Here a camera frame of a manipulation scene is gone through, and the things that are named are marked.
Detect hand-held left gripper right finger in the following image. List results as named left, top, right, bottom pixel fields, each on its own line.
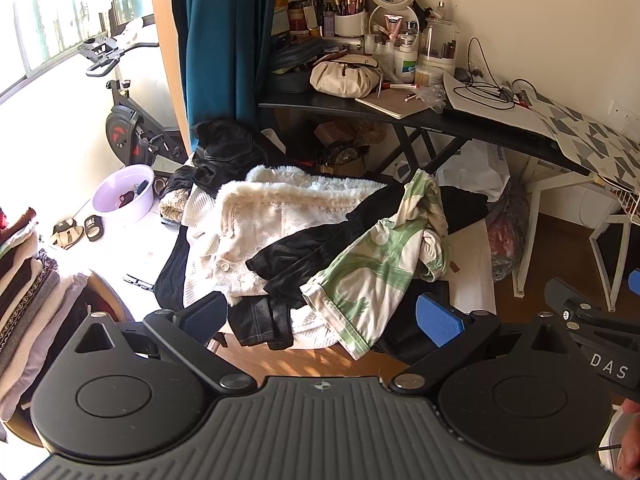
left=389, top=291, right=571, bottom=396

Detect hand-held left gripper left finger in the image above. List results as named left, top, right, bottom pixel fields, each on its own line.
left=72, top=291, right=258, bottom=396

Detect green white patterned pants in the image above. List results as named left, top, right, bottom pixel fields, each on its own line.
left=300, top=169, right=451, bottom=361

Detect stack of folded clothes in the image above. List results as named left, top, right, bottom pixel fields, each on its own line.
left=0, top=205, right=96, bottom=411

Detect person's right hand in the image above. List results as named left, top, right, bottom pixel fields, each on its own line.
left=613, top=399, right=640, bottom=476

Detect black stitched pants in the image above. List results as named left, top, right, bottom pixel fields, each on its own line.
left=227, top=292, right=296, bottom=352

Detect black cloth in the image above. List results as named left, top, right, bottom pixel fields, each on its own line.
left=154, top=232, right=193, bottom=311

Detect beige chair with wooden legs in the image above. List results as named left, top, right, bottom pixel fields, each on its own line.
left=0, top=269, right=138, bottom=448

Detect black velvet garment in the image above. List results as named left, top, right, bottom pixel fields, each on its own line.
left=245, top=180, right=490, bottom=311

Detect beige textured garment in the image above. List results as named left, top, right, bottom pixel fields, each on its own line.
left=160, top=185, right=193, bottom=226

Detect white fluffy coat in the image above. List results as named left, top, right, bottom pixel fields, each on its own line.
left=215, top=164, right=396, bottom=351

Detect dark small laundry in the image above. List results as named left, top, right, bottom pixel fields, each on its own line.
left=117, top=180, right=153, bottom=211

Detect white plastic bag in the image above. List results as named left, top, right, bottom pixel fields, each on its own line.
left=435, top=140, right=511, bottom=201

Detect purple plastic basin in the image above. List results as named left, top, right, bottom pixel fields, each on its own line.
left=92, top=165, right=156, bottom=223

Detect table with geometric patterned cover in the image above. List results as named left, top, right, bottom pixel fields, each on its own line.
left=510, top=87, right=640, bottom=313

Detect beige sandal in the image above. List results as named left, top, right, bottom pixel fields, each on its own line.
left=50, top=217, right=81, bottom=251

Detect black leather jacket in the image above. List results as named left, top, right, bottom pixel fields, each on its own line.
left=190, top=119, right=286, bottom=196

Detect white textured board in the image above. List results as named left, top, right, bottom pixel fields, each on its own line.
left=442, top=72, right=548, bottom=136

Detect black exercise bike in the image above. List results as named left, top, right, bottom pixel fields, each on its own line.
left=77, top=12, right=191, bottom=168

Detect brown cardboard box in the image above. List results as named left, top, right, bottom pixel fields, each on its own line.
left=314, top=120, right=351, bottom=146

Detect brown notebook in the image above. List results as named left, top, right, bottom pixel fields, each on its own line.
left=355, top=91, right=433, bottom=120

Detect black desk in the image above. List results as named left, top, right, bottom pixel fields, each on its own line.
left=257, top=35, right=593, bottom=181

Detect black storage case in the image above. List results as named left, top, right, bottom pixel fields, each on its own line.
left=270, top=40, right=326, bottom=93

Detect clear acrylic organizer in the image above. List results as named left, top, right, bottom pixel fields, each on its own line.
left=417, top=17, right=458, bottom=78

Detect white lotion bottle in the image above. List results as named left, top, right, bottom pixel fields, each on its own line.
left=392, top=42, right=418, bottom=86

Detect cream pouch bag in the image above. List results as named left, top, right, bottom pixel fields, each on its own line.
left=310, top=54, right=383, bottom=98

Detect teal curtain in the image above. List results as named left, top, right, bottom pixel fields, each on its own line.
left=167, top=0, right=281, bottom=153

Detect white makeup brush holder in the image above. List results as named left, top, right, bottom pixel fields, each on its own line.
left=327, top=0, right=371, bottom=38

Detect cluster of cosmetic items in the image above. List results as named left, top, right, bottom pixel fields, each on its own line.
left=287, top=0, right=336, bottom=38

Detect white wall socket panel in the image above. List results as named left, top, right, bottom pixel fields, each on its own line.
left=607, top=99, right=640, bottom=128

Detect black cable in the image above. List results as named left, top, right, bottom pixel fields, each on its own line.
left=452, top=37, right=538, bottom=111

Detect window with dark frame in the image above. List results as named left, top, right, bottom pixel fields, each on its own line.
left=0, top=0, right=151, bottom=96

